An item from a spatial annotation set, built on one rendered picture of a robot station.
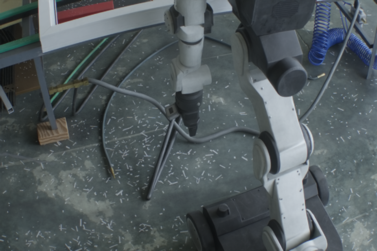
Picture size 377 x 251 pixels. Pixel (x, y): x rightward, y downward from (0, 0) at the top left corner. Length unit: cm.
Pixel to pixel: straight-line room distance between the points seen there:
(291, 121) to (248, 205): 51
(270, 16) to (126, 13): 50
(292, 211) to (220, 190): 60
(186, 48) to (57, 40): 42
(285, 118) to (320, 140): 90
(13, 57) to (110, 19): 38
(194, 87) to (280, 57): 35
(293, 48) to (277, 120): 26
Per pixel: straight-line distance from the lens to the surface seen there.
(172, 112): 192
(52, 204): 243
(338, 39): 311
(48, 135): 261
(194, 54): 164
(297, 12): 148
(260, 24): 147
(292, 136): 173
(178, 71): 170
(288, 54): 158
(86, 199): 241
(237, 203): 213
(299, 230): 191
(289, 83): 157
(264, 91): 170
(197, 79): 176
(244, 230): 209
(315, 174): 223
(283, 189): 183
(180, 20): 153
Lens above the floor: 198
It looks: 48 degrees down
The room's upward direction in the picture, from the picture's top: 3 degrees counter-clockwise
